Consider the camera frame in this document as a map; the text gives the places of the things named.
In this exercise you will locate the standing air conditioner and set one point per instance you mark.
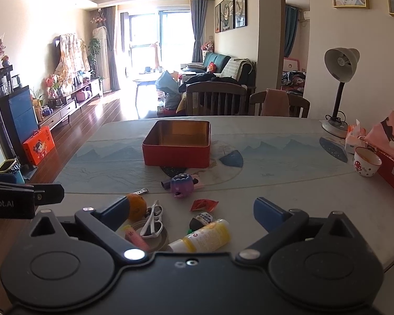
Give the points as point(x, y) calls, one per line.
point(103, 62)

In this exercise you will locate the plush doll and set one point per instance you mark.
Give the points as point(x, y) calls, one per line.
point(207, 46)

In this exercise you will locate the pink cloth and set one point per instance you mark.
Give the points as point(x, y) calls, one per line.
point(275, 103)

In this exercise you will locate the pale blue bag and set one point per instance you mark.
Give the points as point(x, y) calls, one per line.
point(165, 82)

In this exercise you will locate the framed wall picture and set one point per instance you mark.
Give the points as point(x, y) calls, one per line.
point(227, 11)
point(217, 18)
point(240, 5)

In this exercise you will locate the orange gift box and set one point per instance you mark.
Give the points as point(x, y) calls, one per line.
point(39, 146)

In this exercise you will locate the black jacket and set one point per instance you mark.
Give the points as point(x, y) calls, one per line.
point(203, 78)

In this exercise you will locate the white bowl with red print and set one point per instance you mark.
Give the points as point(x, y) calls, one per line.
point(367, 165)

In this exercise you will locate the yellow plastic bottle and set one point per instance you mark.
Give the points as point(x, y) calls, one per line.
point(207, 236)

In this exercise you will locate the red cushion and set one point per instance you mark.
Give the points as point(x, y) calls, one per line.
point(212, 66)

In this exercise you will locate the white sunglasses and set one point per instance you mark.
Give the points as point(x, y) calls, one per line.
point(152, 218)

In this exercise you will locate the red metal tin box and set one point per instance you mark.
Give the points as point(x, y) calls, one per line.
point(175, 156)

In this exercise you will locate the white sofa blanket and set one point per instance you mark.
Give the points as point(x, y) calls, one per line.
point(234, 67)

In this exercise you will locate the bed with colourful bedding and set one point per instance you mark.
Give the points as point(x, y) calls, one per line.
point(294, 80)

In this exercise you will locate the metal nail clipper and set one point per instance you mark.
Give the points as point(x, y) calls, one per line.
point(140, 191)

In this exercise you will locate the long wooden tv cabinet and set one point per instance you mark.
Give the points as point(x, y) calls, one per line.
point(65, 108)

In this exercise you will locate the wooden chair with cloth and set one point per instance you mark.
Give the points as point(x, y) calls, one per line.
point(298, 103)

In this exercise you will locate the clear tape roll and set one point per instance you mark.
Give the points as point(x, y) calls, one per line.
point(159, 241)

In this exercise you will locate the wooden slatted chair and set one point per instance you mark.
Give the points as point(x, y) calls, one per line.
point(216, 88)

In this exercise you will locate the red snack packet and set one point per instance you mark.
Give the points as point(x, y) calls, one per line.
point(203, 205)

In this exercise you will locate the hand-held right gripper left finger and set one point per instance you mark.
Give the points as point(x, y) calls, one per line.
point(116, 213)

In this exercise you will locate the gold-rimmed trash bin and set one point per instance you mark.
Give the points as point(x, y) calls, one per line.
point(8, 167)

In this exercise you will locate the grey curtain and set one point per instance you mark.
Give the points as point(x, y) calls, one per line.
point(198, 29)
point(111, 46)

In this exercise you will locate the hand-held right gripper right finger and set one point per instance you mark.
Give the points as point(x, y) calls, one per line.
point(266, 215)

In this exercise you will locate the black cabinet with blue panel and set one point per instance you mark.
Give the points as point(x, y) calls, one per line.
point(19, 118)

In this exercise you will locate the small dark labelled jar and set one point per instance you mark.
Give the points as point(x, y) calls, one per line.
point(200, 220)

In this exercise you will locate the floral cloth over television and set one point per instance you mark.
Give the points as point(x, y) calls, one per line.
point(70, 55)

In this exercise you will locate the purple squishy toy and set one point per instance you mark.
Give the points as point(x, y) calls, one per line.
point(182, 185)

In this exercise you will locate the orange fruit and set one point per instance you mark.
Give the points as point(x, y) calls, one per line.
point(137, 206)

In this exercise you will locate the grey desk lamp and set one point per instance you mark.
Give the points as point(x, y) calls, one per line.
point(341, 62)

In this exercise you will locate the pink tube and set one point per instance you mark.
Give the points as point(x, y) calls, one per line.
point(136, 238)

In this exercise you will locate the tall green plant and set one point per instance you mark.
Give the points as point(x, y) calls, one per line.
point(94, 52)

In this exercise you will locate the dark green sofa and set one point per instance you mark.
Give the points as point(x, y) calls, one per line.
point(216, 57)

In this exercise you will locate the tissue pack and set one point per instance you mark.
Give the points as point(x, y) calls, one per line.
point(353, 141)

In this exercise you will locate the wooden coffee table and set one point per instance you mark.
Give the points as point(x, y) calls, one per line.
point(147, 80)

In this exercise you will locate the pink printed bag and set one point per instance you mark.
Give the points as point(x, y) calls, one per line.
point(389, 131)

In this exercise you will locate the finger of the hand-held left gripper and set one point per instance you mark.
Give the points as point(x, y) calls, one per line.
point(49, 193)

